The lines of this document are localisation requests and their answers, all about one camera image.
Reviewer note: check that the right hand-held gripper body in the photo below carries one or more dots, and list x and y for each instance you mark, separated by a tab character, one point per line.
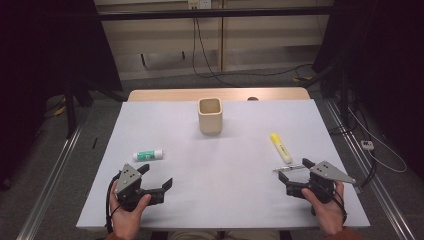
325	171

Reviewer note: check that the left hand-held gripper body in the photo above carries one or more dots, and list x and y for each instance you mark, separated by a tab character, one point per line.
128	180

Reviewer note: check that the clear pen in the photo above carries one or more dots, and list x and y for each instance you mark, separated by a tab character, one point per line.
288	168

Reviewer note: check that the green and white glue stick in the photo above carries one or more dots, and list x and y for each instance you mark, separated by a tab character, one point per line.
146	155

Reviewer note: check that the yellow highlighter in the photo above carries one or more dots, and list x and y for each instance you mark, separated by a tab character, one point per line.
280	147

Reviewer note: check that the beige square cup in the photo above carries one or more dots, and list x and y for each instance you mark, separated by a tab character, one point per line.
210	123

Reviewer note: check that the person's left hand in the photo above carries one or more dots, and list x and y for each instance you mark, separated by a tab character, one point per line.
128	221

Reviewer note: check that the person's right hand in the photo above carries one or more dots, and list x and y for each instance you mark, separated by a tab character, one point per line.
330	216

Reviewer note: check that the small black floor strip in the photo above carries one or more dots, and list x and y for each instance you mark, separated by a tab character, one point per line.
95	143

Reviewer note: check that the white power strip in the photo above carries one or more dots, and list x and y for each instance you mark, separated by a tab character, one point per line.
367	145

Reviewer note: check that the black metal stand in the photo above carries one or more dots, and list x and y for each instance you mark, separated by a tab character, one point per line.
70	113
343	100

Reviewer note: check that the yellow floor tape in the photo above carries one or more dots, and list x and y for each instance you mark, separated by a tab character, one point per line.
301	79
60	110

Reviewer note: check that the beige cabinet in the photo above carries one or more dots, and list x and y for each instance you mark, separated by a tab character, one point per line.
266	36

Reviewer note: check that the black curtain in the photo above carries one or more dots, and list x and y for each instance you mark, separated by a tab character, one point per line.
33	50
393	50

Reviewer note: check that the black horizontal bar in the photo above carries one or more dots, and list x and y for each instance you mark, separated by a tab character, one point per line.
213	13

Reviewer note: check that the metal floor rail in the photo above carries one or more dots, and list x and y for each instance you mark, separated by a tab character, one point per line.
50	186
393	213

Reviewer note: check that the white wall socket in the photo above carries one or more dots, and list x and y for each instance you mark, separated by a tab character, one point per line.
199	4

